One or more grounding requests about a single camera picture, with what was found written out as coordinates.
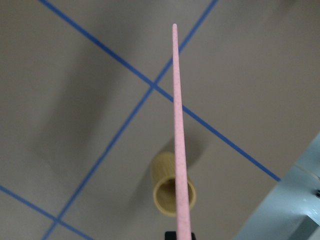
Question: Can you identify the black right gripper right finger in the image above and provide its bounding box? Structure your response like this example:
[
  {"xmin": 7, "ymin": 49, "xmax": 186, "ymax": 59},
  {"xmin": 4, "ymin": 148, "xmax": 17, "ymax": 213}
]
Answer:
[{"xmin": 191, "ymin": 232, "xmax": 196, "ymax": 240}]

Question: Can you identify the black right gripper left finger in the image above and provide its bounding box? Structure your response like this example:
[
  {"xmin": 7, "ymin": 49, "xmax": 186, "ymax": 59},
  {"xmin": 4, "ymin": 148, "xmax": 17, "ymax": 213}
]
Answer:
[{"xmin": 164, "ymin": 231, "xmax": 177, "ymax": 240}]

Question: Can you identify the pink chopstick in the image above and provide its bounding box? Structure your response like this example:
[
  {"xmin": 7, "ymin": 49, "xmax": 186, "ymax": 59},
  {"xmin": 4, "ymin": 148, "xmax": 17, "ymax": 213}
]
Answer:
[{"xmin": 172, "ymin": 23, "xmax": 192, "ymax": 240}]

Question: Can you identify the yellow bamboo cup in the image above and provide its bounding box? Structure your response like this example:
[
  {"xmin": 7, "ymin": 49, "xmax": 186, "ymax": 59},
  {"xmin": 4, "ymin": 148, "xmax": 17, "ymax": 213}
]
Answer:
[{"xmin": 150, "ymin": 150, "xmax": 198, "ymax": 218}]

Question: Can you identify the aluminium frame post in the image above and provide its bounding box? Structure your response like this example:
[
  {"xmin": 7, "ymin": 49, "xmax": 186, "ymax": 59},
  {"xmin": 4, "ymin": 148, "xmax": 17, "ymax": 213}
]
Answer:
[{"xmin": 235, "ymin": 136, "xmax": 320, "ymax": 240}]

